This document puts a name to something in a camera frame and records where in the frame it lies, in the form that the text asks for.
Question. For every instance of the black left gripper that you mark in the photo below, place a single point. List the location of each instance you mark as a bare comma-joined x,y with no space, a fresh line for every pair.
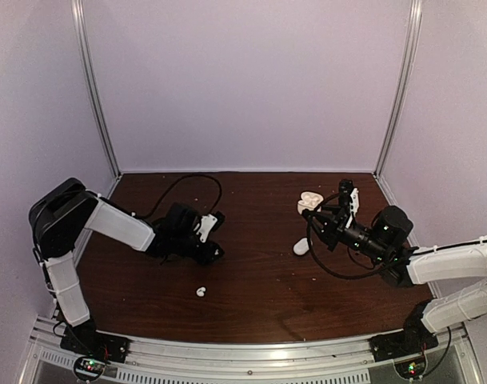
205,257

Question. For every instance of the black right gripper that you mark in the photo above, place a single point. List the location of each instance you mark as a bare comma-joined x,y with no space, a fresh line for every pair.
336,225

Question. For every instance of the cream rounded earbud charging case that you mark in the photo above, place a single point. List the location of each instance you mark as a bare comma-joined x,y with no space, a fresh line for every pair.
308,201

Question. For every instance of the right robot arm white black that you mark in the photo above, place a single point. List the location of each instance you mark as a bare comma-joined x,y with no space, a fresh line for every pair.
383,244

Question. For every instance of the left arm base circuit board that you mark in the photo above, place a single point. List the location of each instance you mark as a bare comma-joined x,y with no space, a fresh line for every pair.
88,369

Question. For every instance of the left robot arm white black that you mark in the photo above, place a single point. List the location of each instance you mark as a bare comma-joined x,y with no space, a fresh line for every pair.
77,231

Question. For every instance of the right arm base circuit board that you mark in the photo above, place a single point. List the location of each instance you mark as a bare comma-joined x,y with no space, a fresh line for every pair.
411,369

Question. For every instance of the white oval charging case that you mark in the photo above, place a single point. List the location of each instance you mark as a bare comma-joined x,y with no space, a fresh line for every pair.
302,247

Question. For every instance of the white clip-on earbud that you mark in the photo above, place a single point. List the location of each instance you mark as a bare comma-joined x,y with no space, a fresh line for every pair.
201,291

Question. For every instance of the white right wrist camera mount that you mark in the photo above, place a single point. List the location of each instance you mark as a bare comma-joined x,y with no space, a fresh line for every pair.
348,197

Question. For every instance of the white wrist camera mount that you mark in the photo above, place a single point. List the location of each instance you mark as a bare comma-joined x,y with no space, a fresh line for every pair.
207,224
348,197

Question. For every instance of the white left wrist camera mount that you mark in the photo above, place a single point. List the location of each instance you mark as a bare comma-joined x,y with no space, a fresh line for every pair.
207,224

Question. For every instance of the aluminium front frame rail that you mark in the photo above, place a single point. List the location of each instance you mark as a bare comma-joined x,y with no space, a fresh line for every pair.
340,360

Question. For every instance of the aluminium corner post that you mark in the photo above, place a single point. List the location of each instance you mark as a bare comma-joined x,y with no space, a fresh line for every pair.
78,14
409,54

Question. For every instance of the left aluminium corner post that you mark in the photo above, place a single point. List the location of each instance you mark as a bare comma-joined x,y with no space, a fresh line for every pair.
78,14

